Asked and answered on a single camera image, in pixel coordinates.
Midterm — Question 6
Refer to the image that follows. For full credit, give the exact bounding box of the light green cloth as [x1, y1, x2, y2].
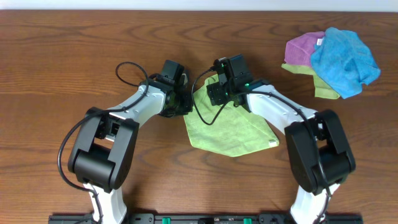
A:
[184, 75, 279, 157]

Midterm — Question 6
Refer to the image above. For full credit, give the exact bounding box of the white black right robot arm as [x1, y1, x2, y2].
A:
[206, 80, 356, 223]

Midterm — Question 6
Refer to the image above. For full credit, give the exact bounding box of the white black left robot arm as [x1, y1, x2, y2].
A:
[68, 68, 192, 223]

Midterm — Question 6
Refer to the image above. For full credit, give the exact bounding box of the purple cloth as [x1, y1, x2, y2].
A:
[284, 31, 325, 67]

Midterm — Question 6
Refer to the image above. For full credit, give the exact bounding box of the yellow-green cloth in pile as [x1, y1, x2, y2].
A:
[281, 63, 340, 100]

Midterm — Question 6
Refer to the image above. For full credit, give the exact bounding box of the blue cloth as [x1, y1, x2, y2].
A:
[310, 27, 381, 99]

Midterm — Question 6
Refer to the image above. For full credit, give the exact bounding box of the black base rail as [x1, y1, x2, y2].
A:
[48, 213, 364, 224]

